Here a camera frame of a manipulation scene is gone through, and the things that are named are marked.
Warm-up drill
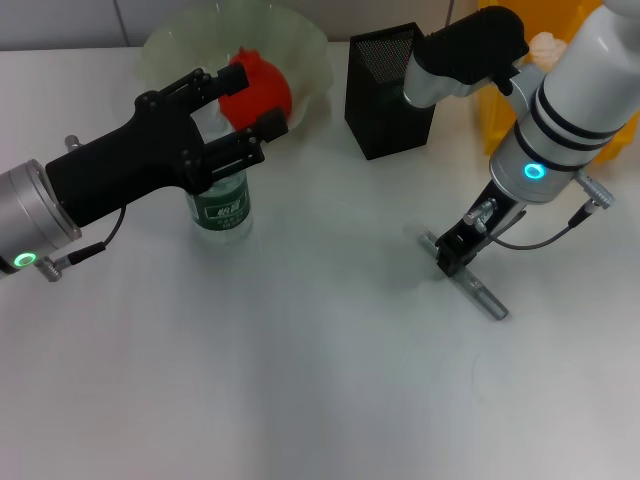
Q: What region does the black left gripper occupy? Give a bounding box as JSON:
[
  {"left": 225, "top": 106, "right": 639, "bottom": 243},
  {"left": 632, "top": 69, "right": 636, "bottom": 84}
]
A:
[{"left": 43, "top": 64, "right": 290, "bottom": 227}]

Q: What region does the clear green-label water bottle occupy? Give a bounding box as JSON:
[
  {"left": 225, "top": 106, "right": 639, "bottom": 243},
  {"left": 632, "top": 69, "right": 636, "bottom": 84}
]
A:
[{"left": 184, "top": 107, "right": 252, "bottom": 246}]

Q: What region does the black mesh pen holder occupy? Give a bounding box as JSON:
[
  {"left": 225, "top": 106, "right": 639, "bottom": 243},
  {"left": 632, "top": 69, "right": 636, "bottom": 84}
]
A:
[{"left": 343, "top": 21, "right": 436, "bottom": 161}]

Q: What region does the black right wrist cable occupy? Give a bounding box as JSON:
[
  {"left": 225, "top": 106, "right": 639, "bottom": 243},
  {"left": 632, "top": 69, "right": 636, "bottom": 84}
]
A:
[{"left": 472, "top": 172, "right": 617, "bottom": 250}]

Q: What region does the translucent wavy fruit bowl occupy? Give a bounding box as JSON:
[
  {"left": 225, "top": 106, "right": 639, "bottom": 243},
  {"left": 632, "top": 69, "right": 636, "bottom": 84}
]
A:
[{"left": 139, "top": 0, "right": 335, "bottom": 136}]

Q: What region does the grey marker pen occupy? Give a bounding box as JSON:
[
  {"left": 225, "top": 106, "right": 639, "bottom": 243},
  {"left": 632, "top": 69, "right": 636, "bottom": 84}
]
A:
[{"left": 418, "top": 229, "right": 510, "bottom": 321}]

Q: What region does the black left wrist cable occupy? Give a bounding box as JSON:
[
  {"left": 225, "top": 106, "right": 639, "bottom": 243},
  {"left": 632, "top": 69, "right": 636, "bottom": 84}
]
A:
[{"left": 34, "top": 204, "right": 126, "bottom": 284}]

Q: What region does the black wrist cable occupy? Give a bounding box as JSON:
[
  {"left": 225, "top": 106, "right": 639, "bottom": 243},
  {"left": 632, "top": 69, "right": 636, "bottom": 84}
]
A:
[
  {"left": 34, "top": 204, "right": 126, "bottom": 284},
  {"left": 472, "top": 172, "right": 617, "bottom": 250}
]

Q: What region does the red toy fruit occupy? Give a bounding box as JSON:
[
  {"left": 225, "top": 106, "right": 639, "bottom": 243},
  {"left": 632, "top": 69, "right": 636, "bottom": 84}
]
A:
[{"left": 218, "top": 47, "right": 294, "bottom": 136}]

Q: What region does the yellow plastic bin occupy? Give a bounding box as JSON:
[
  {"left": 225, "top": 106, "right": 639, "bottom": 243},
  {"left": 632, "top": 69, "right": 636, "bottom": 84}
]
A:
[{"left": 477, "top": 0, "right": 640, "bottom": 164}]

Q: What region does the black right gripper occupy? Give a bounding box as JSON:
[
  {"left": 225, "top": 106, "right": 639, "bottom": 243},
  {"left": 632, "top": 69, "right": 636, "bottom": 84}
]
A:
[{"left": 434, "top": 180, "right": 527, "bottom": 279}]

